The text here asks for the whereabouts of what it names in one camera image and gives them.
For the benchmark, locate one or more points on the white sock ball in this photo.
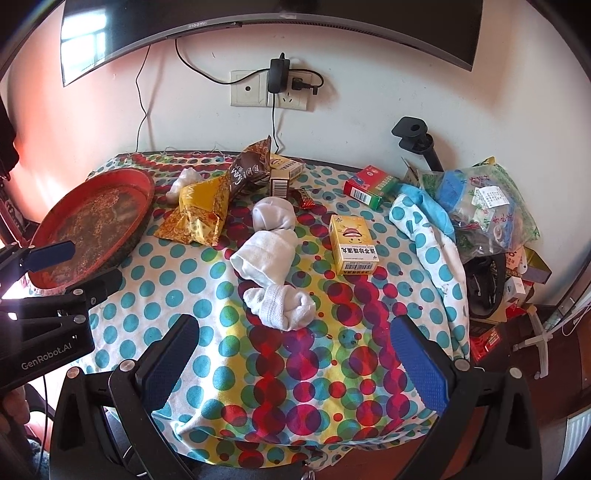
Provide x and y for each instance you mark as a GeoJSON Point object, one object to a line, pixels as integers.
{"type": "Point", "coordinates": [272, 214]}

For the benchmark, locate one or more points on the black curved monitor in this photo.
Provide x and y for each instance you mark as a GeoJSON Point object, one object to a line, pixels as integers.
{"type": "Point", "coordinates": [277, 14]}

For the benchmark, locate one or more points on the brown snack bag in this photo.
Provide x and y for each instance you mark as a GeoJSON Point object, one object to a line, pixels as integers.
{"type": "Point", "coordinates": [247, 170]}

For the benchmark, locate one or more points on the red and green box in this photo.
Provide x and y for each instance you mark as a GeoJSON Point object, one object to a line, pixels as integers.
{"type": "Point", "coordinates": [369, 184]}

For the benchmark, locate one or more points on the dark gold box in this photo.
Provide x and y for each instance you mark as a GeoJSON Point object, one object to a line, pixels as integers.
{"type": "Point", "coordinates": [538, 267]}

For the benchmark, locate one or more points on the loosely white sock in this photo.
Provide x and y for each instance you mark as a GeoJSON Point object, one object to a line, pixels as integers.
{"type": "Point", "coordinates": [268, 256]}

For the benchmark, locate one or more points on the plastic white sock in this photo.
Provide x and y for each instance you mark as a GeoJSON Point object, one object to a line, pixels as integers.
{"type": "Point", "coordinates": [184, 182]}

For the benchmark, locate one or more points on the polka dot tablecloth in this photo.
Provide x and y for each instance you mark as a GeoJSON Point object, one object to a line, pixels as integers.
{"type": "Point", "coordinates": [277, 369]}

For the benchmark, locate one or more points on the red candy wrapper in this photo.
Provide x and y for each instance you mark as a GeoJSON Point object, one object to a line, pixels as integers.
{"type": "Point", "coordinates": [304, 197]}

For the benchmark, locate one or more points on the knotted white sock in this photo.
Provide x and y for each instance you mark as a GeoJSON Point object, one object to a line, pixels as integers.
{"type": "Point", "coordinates": [281, 307]}

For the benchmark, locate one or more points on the small white box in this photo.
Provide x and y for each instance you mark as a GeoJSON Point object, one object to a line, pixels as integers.
{"type": "Point", "coordinates": [515, 288]}

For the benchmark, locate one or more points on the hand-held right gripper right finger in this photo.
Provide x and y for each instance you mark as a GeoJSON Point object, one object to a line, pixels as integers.
{"type": "Point", "coordinates": [420, 364]}

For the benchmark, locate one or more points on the white radiator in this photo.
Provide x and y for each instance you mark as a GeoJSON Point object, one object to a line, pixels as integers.
{"type": "Point", "coordinates": [577, 438]}

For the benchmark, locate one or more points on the white wall socket plate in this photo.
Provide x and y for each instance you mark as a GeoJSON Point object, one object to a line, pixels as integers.
{"type": "Point", "coordinates": [247, 90]}

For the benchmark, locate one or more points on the black power adapter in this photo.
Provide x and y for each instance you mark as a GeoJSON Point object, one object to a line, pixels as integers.
{"type": "Point", "coordinates": [279, 74]}

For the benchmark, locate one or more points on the dark red box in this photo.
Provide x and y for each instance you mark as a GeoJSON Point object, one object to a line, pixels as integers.
{"type": "Point", "coordinates": [279, 187]}

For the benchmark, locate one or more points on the light blue cloth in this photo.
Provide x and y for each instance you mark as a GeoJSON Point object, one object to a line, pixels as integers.
{"type": "Point", "coordinates": [429, 203]}

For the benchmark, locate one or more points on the black hanging clothing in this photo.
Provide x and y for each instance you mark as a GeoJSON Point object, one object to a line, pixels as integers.
{"type": "Point", "coordinates": [8, 138]}

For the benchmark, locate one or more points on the clear plastic bag of packets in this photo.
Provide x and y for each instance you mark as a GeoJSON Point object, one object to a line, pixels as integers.
{"type": "Point", "coordinates": [489, 203]}

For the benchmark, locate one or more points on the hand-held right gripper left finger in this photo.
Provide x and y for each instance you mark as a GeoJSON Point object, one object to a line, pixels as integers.
{"type": "Point", "coordinates": [164, 369]}

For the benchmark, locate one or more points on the red packet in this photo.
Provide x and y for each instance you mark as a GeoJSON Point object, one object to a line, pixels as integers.
{"type": "Point", "coordinates": [485, 344]}

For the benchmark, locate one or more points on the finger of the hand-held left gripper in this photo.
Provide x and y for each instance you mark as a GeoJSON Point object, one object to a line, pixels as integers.
{"type": "Point", "coordinates": [99, 285]}
{"type": "Point", "coordinates": [51, 254]}

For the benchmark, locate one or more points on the round red tray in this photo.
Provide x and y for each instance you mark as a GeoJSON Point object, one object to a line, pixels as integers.
{"type": "Point", "coordinates": [92, 217]}

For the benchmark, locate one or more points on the yellow snack bag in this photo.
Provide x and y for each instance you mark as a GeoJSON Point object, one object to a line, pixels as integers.
{"type": "Point", "coordinates": [194, 212]}

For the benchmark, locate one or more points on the white stand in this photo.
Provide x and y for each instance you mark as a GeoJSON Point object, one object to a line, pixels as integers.
{"type": "Point", "coordinates": [538, 332]}

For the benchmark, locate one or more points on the person's left hand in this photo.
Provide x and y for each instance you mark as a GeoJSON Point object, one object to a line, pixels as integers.
{"type": "Point", "coordinates": [13, 410]}

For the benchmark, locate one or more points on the yellow medicine box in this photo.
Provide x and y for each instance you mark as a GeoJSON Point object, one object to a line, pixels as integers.
{"type": "Point", "coordinates": [291, 168]}
{"type": "Point", "coordinates": [353, 244]}

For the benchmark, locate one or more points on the dark wooden furniture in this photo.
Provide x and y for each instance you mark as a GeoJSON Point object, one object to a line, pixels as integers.
{"type": "Point", "coordinates": [14, 212]}

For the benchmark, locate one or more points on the person's left forearm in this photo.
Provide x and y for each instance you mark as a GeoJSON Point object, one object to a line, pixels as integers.
{"type": "Point", "coordinates": [27, 461]}

